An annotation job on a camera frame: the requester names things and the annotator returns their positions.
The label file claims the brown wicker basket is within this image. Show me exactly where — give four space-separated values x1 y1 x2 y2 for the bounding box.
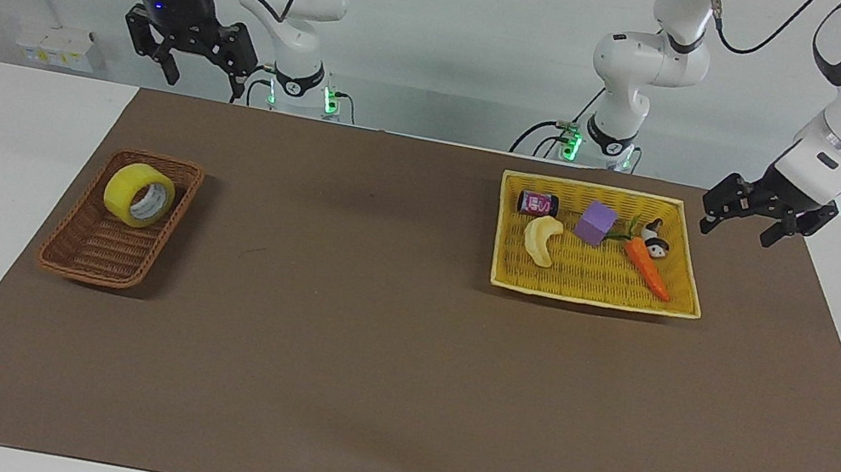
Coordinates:
33 136 208 303

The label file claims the purple cube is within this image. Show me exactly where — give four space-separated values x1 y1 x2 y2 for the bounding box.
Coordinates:
571 198 620 250

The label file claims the yellow woven basket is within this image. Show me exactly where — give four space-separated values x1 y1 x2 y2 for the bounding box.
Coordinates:
483 168 721 324

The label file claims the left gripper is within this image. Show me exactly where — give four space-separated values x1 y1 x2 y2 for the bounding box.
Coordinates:
695 151 841 260

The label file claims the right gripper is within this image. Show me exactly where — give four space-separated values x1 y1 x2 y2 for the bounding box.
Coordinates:
114 0 272 104

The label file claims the small dark red can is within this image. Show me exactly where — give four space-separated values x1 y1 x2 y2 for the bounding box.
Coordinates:
516 189 562 220

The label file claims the pale yellow toy banana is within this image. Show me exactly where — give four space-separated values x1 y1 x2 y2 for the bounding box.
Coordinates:
518 212 567 271

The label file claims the white wall socket box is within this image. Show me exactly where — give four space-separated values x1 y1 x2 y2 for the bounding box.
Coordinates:
12 18 112 78

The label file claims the yellow tape roll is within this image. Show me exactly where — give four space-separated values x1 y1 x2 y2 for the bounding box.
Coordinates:
99 158 181 235

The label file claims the black and white toy figure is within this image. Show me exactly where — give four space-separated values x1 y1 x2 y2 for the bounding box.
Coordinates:
637 216 675 260

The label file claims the orange toy carrot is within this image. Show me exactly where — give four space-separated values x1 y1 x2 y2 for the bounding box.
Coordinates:
597 211 685 303

